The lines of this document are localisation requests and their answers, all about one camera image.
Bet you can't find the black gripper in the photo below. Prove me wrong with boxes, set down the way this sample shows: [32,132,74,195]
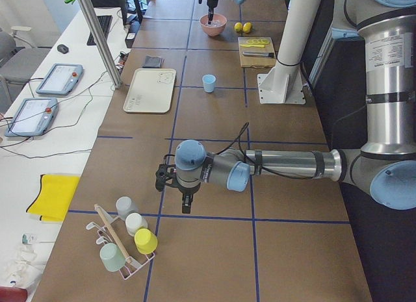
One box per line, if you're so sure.
[207,0,218,25]
[178,181,200,214]

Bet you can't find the clear ice cubes pile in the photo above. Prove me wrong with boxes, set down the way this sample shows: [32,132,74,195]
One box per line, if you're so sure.
[201,18,224,28]

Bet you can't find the white cup on rack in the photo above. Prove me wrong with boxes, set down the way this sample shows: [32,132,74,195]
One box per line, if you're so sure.
[125,212,148,237]

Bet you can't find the yellow cup on rack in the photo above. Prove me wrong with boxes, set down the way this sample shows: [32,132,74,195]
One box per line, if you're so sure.
[134,228,158,255]

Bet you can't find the grey cup on rack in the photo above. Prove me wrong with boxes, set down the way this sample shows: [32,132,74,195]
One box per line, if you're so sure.
[116,196,138,221]

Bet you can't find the light blue plastic cup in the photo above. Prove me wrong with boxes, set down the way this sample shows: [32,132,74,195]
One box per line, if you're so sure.
[202,74,216,93]

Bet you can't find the green cup on rack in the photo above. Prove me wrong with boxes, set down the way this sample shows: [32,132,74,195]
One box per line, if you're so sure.
[99,243,125,272]

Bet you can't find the pink bowl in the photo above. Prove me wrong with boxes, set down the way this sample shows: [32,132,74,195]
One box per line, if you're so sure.
[200,14,228,37]

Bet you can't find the yellow lemon upper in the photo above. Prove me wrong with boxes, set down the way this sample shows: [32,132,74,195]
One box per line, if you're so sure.
[234,22,243,32]

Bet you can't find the yellow lemon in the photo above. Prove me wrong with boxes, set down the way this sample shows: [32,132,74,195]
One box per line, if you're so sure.
[242,22,253,34]
[234,22,243,32]

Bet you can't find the yellow lemon lower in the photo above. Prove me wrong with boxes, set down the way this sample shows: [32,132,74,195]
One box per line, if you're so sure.
[242,22,253,34]

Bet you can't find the yellow plastic knife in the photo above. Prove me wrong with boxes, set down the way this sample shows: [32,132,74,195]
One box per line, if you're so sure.
[239,44,266,49]

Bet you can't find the wooden cutting board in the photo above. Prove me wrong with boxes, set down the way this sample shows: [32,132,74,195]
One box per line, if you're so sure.
[238,37,276,68]

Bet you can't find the grey folded cloth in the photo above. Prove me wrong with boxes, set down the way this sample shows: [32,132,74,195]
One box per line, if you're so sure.
[142,55,164,69]

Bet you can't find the black power box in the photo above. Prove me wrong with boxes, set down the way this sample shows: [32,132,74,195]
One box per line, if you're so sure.
[125,21,140,49]

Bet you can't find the cream bear tray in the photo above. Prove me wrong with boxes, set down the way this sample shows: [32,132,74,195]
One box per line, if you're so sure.
[123,68,176,114]

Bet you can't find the black keyboard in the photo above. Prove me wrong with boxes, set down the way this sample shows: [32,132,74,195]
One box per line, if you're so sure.
[86,15,113,46]

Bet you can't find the yellow folded cloth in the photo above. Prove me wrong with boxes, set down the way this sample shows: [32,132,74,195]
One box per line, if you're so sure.
[26,174,80,222]

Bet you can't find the black computer mouse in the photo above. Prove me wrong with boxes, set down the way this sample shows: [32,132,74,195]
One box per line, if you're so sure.
[57,44,69,54]

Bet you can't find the teach pendant far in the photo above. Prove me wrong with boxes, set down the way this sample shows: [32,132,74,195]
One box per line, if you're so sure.
[36,63,84,96]

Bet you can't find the teach pendant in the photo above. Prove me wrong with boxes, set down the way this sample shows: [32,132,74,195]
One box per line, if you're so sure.
[5,97,58,137]
[36,63,84,96]

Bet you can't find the teach pendant near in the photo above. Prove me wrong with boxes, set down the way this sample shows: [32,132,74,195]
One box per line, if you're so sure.
[5,97,58,137]

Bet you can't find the white crumpled gloves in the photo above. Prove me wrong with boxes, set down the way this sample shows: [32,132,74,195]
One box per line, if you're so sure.
[1,245,46,289]

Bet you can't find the red bottle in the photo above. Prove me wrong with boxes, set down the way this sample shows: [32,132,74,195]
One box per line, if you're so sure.
[0,286,28,302]

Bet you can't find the white wire cup rack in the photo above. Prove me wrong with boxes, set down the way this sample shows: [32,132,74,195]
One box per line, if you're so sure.
[86,212,156,280]

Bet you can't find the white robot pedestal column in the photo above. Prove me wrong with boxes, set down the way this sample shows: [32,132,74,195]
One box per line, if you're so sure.
[257,0,321,105]

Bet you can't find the aluminium frame post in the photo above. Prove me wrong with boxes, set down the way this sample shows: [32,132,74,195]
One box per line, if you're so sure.
[78,0,122,89]

